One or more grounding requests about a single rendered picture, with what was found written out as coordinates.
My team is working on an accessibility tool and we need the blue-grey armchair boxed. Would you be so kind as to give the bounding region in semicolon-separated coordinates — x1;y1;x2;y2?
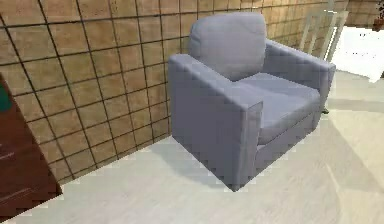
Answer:
167;11;337;193

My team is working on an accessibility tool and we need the dark brown wooden cabinet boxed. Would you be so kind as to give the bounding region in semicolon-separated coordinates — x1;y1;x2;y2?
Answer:
0;73;64;222

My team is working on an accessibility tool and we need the green object on cabinet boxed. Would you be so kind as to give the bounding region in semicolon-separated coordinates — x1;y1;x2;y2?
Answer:
0;82;14;113

